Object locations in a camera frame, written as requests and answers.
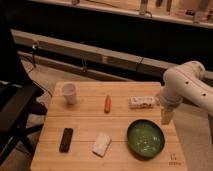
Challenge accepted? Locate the white wrapped snack package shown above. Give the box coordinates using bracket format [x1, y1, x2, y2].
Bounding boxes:
[129, 96, 155, 109]

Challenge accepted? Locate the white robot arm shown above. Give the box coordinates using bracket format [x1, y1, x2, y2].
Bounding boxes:
[159, 61, 213, 125]

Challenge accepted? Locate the wooden table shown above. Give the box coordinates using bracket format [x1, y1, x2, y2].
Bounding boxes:
[31, 82, 187, 171]

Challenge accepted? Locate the black remote control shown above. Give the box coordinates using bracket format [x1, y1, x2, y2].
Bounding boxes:
[59, 128, 73, 153]

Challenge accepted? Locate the black office chair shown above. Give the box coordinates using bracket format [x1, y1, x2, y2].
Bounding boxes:
[0, 16, 47, 166]

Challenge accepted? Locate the orange carrot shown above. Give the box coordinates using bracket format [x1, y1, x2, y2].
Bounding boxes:
[104, 96, 111, 113]

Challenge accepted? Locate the green bowl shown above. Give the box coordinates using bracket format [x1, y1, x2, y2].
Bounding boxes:
[127, 119, 165, 158]

